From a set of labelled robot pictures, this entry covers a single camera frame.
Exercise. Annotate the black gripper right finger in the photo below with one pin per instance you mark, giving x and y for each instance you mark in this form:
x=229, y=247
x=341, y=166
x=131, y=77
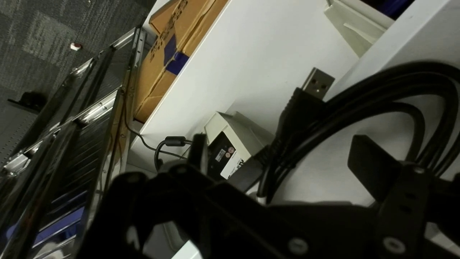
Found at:
x=407, y=206

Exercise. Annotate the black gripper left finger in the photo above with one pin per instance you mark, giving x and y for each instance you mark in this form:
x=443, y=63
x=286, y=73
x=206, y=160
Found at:
x=158, y=211

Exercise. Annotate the white shelf cabinet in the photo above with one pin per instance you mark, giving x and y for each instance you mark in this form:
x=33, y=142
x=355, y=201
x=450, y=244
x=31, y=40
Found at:
x=259, y=63

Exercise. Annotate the cardboard box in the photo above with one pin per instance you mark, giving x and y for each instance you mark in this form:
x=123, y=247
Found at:
x=181, y=29

